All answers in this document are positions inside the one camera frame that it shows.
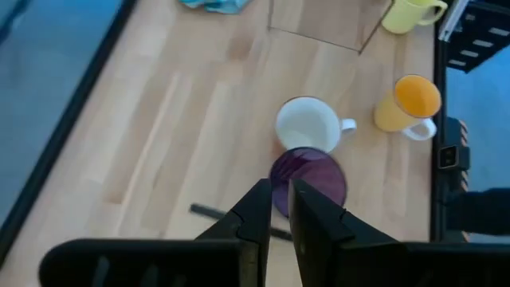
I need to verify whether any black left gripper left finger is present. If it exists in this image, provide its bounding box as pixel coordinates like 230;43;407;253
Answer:
38;178;273;287

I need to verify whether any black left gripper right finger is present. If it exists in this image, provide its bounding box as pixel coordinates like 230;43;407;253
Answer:
288;178;510;287

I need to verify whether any purple faceted plastic cup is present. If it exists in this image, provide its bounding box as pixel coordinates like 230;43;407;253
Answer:
269;146;348;219

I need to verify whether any red mug white handle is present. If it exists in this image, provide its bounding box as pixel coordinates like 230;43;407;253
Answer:
274;95;358;155

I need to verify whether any yellow and white mug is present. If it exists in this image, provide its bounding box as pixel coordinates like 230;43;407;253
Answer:
373;73;443;142

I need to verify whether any pale yellow mug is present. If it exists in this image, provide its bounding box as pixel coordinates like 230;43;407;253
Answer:
381;0;449;35

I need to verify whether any teal and white cloth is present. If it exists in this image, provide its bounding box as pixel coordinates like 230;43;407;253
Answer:
178;0;253;16

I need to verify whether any black slotted rack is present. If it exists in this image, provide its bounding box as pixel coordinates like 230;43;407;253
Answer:
437;0;510;74

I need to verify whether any black table-level camera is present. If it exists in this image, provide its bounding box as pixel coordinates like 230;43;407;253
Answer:
437;116;472;193

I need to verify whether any wood shelf black metal frame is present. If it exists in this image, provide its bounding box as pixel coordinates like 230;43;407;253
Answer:
267;0;396;56

